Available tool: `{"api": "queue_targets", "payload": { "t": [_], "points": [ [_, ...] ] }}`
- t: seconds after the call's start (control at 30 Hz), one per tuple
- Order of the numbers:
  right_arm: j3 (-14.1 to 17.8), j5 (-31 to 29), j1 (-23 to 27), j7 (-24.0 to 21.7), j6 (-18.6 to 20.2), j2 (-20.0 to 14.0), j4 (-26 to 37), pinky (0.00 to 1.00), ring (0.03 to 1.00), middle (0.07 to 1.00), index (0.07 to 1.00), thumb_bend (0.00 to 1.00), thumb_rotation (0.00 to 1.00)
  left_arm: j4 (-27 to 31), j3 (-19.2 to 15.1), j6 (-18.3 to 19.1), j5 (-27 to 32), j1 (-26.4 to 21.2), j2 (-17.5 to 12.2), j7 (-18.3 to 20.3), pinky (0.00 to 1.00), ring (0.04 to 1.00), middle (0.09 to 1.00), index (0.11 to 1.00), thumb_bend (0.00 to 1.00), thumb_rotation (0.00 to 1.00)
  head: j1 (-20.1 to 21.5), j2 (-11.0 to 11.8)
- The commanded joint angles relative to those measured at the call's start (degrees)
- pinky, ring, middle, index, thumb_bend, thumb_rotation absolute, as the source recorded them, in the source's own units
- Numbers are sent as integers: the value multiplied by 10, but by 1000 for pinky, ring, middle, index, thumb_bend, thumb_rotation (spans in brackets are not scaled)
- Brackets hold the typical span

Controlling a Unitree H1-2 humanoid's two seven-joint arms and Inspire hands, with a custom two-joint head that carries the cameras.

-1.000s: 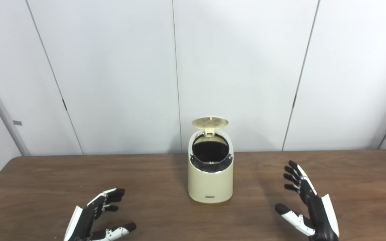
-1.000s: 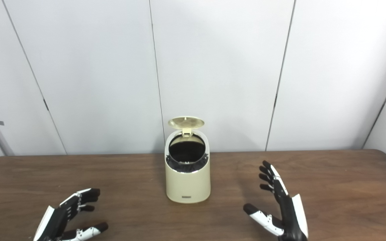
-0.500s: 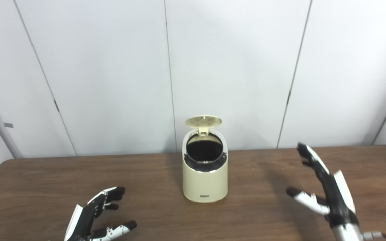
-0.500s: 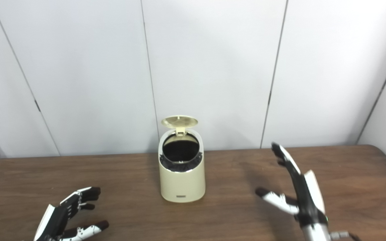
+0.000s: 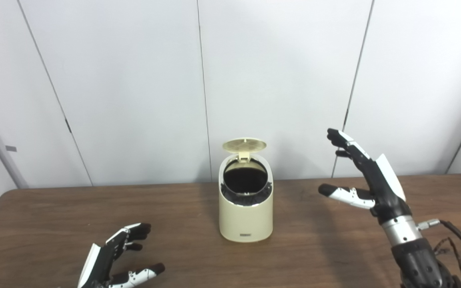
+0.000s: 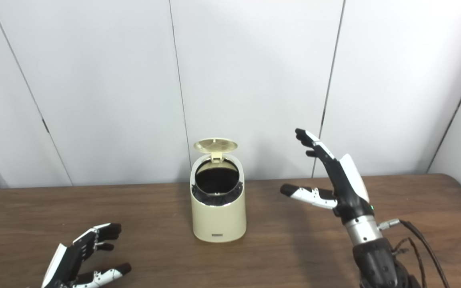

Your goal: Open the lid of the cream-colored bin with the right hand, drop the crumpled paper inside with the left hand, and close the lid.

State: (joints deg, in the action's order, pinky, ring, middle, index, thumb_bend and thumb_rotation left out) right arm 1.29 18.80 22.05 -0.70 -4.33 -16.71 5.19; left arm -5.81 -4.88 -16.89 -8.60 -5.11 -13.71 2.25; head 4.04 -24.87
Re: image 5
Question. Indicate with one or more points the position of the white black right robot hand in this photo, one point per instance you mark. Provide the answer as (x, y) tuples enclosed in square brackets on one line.
[(384, 188)]

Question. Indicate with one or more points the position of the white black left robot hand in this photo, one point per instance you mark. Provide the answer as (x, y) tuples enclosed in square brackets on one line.
[(96, 266)]

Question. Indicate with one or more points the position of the black bin liner bag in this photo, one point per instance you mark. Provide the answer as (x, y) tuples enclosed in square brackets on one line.
[(245, 180)]

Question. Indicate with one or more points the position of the cream-colored plastic bin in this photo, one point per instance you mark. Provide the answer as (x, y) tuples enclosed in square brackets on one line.
[(245, 222)]

